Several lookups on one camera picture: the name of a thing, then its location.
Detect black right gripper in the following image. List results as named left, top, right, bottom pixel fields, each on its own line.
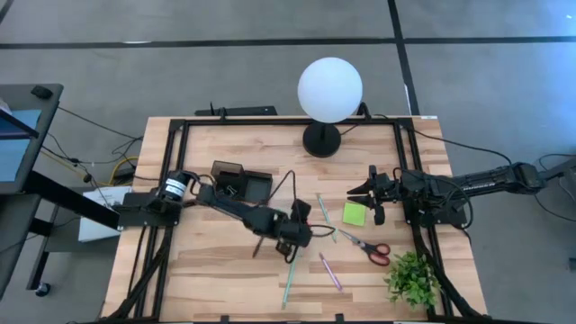
left=346, top=165, right=404, bottom=226

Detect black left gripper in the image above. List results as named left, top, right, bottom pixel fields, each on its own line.
left=265, top=199, right=314, bottom=254

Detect teal pencil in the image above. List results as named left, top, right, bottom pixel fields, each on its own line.
left=316, top=193, right=338, bottom=244
left=281, top=260, right=298, bottom=311

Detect red handled scissors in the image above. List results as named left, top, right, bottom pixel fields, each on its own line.
left=337, top=228, right=392, bottom=267

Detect black mesh desk organizer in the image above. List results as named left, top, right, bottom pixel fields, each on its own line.
left=210, top=160, right=274, bottom=203

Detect green sticky note pad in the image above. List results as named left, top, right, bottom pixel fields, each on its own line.
left=342, top=202, right=368, bottom=228

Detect purple translucent pen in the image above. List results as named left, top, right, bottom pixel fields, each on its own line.
left=318, top=251, right=344, bottom=293

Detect small green artificial plant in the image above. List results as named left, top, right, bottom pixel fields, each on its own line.
left=383, top=251, right=442, bottom=310

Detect white globe lamp black base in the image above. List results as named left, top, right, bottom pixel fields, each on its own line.
left=296, top=56, right=365, bottom=159

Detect black power strip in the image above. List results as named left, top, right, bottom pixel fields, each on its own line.
left=193, top=102, right=279, bottom=117

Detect white paper sheet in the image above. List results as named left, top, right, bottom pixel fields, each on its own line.
left=78, top=186, right=134, bottom=243

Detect black floor stand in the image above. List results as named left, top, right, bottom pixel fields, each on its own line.
left=537, top=153, right=576, bottom=181

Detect black rolling stand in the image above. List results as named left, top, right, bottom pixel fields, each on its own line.
left=24, top=170, right=122, bottom=298

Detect grey side desk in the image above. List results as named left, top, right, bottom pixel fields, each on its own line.
left=0, top=83, right=65, bottom=195

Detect grey side table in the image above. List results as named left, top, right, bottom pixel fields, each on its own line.
left=0, top=193, right=42, bottom=301

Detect black computer mouse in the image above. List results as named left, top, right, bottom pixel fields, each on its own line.
left=30, top=85, right=54, bottom=101

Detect blue screen monitor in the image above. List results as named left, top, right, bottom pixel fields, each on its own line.
left=0, top=107, right=42, bottom=184

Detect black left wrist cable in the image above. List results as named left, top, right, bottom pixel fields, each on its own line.
left=264, top=169, right=299, bottom=213

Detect black aluminium table frame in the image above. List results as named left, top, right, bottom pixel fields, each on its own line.
left=101, top=115, right=490, bottom=324

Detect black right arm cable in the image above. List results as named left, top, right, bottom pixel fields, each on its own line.
left=398, top=123, right=514, bottom=166

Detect yellow cable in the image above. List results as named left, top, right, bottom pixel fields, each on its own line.
left=39, top=148, right=139, bottom=186

